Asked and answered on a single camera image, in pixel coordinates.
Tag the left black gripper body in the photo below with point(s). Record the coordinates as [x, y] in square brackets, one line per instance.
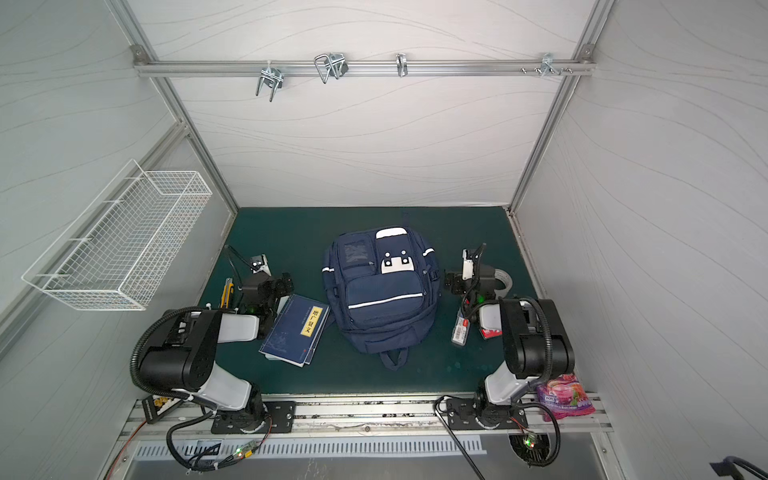
[278, 285]

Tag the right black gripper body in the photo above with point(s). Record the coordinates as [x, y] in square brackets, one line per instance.
[455, 282]

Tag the blue book yellow label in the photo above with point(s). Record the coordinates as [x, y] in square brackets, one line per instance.
[296, 331]

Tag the navy blue student backpack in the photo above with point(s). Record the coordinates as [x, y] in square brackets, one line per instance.
[383, 287]

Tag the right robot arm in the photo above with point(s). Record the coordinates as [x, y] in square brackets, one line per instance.
[534, 342]

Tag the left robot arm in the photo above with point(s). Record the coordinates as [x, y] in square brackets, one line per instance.
[175, 359]

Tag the red flat box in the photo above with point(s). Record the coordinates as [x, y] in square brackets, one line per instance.
[489, 319]

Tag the yellow utility knife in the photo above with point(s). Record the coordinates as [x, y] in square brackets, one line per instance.
[227, 294]

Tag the clear pen case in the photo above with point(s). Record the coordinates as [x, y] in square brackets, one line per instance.
[460, 331]

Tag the pink snack pouch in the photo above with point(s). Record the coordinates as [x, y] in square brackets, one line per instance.
[565, 397]

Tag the yellow terminal block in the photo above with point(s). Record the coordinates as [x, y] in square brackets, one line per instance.
[156, 407]

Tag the left metal hook clamp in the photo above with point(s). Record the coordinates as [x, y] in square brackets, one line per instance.
[270, 80]

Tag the metal hook clamp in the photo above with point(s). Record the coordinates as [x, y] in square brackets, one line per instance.
[331, 65]
[270, 80]
[549, 66]

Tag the right metal hook clamp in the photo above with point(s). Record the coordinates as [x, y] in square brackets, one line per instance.
[549, 66]

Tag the middle metal hook clamp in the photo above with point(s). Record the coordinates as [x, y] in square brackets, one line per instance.
[331, 65]

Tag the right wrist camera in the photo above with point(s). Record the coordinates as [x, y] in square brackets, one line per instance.
[468, 264]

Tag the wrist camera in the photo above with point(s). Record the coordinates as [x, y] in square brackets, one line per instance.
[468, 264]
[259, 264]

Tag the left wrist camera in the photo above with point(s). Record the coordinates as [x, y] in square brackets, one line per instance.
[259, 264]

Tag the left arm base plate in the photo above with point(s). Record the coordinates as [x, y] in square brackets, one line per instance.
[274, 416]

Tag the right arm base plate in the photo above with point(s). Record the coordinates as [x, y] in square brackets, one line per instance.
[465, 414]

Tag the white wire basket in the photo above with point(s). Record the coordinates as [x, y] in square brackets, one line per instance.
[115, 254]

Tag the small metal ring clamp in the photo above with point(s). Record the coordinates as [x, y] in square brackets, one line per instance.
[401, 65]

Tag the aluminium top rail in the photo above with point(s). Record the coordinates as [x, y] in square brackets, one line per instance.
[357, 68]

